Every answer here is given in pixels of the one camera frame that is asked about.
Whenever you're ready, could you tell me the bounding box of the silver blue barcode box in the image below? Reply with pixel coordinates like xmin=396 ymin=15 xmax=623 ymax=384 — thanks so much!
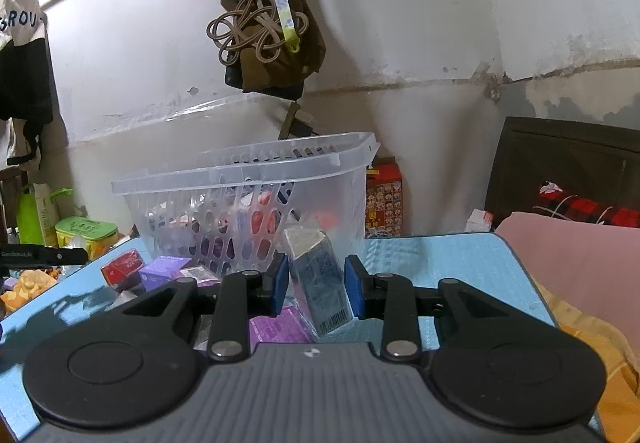
xmin=283 ymin=225 xmax=352 ymax=338

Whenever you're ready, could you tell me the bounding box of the green white bag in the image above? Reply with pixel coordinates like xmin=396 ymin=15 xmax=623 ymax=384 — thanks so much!
xmin=16 ymin=183 xmax=73 ymax=248

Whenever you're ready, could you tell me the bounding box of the clear plastic perforated basket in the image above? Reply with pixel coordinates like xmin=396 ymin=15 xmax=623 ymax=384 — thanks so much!
xmin=112 ymin=132 xmax=380 ymax=276

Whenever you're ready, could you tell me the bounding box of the red printed gift box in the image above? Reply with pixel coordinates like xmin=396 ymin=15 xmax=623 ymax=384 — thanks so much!
xmin=366 ymin=157 xmax=404 ymax=238

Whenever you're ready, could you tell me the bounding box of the green lidded tin box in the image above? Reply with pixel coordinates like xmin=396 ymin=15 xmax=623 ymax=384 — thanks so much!
xmin=55 ymin=217 xmax=119 ymax=261

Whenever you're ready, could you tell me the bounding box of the red small cigarette box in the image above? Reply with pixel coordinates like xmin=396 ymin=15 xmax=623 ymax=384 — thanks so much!
xmin=101 ymin=249 xmax=144 ymax=291

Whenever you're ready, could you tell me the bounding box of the purple small carton box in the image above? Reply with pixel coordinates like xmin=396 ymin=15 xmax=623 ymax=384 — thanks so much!
xmin=139 ymin=255 xmax=191 ymax=293

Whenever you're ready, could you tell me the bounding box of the small white red box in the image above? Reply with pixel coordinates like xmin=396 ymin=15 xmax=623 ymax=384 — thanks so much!
xmin=464 ymin=208 xmax=494 ymax=233

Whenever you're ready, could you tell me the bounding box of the white black hanging jacket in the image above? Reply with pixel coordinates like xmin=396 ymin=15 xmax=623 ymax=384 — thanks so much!
xmin=1 ymin=0 xmax=54 ymax=169

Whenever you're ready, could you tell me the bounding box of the brown hanging bag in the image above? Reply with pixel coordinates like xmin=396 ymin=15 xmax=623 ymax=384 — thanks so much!
xmin=207 ymin=0 xmax=326 ymax=101

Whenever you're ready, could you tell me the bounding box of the red plaid pillow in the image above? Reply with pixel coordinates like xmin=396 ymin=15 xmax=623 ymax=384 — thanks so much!
xmin=533 ymin=182 xmax=640 ymax=229

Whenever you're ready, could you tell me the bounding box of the pink blanket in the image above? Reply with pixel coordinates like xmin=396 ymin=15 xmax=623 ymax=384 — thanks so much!
xmin=497 ymin=212 xmax=639 ymax=350

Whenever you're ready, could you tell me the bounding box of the dark wooden headboard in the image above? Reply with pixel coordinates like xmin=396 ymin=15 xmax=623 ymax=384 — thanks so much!
xmin=485 ymin=117 xmax=639 ymax=226

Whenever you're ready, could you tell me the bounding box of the black charger with cable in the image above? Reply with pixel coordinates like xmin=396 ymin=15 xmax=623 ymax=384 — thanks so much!
xmin=278 ymin=102 xmax=318 ymax=140

